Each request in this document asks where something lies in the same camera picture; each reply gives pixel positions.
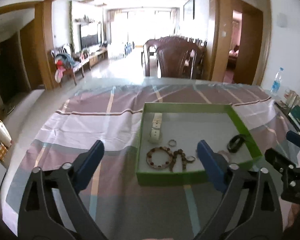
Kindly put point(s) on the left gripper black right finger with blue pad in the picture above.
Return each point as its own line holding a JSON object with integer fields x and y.
{"x": 250, "y": 207}

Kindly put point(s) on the white watch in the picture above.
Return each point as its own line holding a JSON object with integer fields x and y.
{"x": 155, "y": 133}

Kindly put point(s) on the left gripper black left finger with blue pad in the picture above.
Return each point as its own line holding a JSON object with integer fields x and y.
{"x": 51, "y": 207}

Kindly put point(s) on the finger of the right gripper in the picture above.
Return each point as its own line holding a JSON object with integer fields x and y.
{"x": 293, "y": 138}
{"x": 278, "y": 161}

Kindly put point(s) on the black television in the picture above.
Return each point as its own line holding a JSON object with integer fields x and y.
{"x": 90, "y": 35}

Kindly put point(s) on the plastic water bottle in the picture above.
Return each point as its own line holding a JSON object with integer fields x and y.
{"x": 277, "y": 81}

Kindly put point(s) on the striped plaid tablecloth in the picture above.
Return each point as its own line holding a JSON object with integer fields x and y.
{"x": 120, "y": 206}

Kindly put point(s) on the black wristband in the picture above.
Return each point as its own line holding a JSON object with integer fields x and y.
{"x": 235, "y": 143}

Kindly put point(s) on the chair with colourful clothes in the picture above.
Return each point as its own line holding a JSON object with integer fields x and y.
{"x": 68, "y": 63}

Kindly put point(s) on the dark wooden chair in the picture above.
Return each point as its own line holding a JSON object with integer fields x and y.
{"x": 176, "y": 56}

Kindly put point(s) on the green cardboard box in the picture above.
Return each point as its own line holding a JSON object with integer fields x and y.
{"x": 174, "y": 161}

